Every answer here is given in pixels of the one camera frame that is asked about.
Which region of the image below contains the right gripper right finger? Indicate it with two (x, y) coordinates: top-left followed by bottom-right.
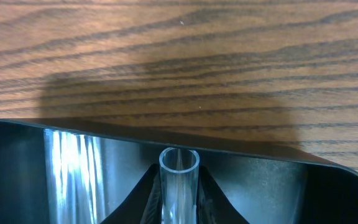
(195, 165), (250, 224)

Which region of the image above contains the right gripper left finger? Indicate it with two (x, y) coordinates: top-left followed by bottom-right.
(99, 163), (163, 224)

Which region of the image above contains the clear test tube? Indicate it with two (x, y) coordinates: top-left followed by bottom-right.
(44, 129), (77, 224)
(76, 133), (107, 224)
(158, 147), (201, 224)

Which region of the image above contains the black tray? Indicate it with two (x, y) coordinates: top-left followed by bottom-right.
(0, 118), (358, 224)

